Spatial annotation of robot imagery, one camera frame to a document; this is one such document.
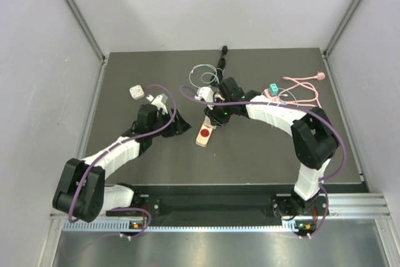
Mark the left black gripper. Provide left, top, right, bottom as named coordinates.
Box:
left=149, top=107, right=191, bottom=138

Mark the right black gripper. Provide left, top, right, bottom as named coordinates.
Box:
left=205, top=96, right=235, bottom=126

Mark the beige wooden power strip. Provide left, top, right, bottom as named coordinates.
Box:
left=195, top=116, right=216, bottom=147

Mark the white square plug adapter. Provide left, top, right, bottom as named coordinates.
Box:
left=129, top=84, right=145, bottom=100

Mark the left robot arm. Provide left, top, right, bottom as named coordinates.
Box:
left=52, top=104, right=191, bottom=223

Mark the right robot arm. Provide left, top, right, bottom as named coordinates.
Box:
left=195, top=78, right=339, bottom=215

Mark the teal charger on pink strip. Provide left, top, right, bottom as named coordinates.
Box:
left=268, top=83, right=279, bottom=97

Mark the pink power strip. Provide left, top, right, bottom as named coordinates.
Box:
left=263, top=89, right=281, bottom=103

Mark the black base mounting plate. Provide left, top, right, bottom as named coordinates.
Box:
left=106, top=184, right=329, bottom=221

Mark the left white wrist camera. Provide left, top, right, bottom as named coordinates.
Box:
left=146, top=93, right=168, bottom=114

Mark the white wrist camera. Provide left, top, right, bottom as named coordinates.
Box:
left=194, top=86, right=215, bottom=103
left=146, top=93, right=168, bottom=114

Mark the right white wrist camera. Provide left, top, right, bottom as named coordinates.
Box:
left=194, top=86, right=215, bottom=103

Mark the black power cord with plug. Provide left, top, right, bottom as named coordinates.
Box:
left=216, top=45, right=229, bottom=82

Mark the light blue cable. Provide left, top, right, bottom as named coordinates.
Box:
left=274, top=87, right=298, bottom=105

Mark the pink power cord with plug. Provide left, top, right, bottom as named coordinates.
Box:
left=277, top=71, right=326, bottom=108

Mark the aluminium frame rail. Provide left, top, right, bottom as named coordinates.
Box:
left=64, top=0, right=106, bottom=63

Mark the slotted grey cable duct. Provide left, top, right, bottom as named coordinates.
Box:
left=62, top=218, right=311, bottom=233

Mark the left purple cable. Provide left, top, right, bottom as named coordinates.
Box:
left=67, top=84, right=178, bottom=223

